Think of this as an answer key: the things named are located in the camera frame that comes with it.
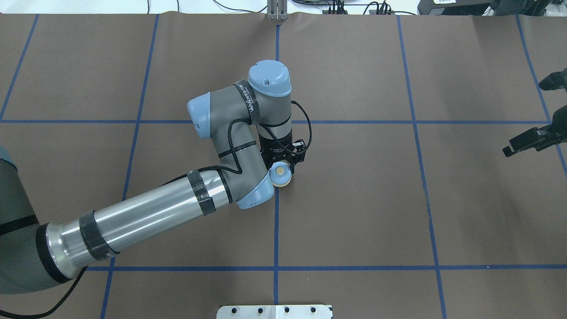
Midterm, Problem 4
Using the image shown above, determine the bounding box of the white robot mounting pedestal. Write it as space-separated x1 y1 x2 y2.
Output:
216 303 334 319

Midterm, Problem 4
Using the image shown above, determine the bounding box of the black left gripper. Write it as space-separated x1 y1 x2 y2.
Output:
259 137 298 174

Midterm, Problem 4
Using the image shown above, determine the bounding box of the black box with label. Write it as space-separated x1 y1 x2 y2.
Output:
417 0 493 16

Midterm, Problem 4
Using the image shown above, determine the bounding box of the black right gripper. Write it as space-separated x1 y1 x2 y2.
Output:
502 68 567 157

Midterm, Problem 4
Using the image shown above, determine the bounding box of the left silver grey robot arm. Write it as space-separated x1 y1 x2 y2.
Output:
0 60 309 294

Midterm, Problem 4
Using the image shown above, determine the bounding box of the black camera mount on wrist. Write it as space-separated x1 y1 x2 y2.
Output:
290 139 308 166

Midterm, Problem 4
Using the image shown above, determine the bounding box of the aluminium frame post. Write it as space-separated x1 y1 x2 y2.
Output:
266 0 289 21

